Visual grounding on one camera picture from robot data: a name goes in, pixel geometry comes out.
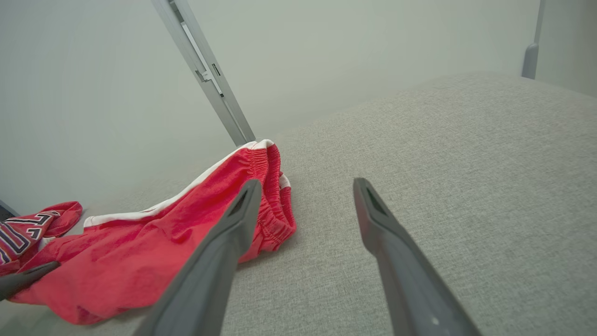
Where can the grey metal partition post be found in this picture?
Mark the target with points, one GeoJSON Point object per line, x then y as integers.
{"type": "Point", "coordinates": [531, 56]}
{"type": "Point", "coordinates": [210, 79]}

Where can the red basketball jersey number 23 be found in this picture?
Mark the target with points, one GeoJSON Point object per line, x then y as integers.
{"type": "Point", "coordinates": [28, 228]}

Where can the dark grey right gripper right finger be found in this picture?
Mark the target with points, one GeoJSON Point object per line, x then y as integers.
{"type": "Point", "coordinates": [410, 284]}

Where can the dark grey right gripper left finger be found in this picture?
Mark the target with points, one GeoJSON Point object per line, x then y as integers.
{"type": "Point", "coordinates": [205, 275]}

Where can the red shorts with white stripes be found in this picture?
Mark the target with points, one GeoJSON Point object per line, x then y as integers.
{"type": "Point", "coordinates": [140, 252]}

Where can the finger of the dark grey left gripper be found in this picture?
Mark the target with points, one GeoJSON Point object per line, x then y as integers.
{"type": "Point", "coordinates": [23, 280]}

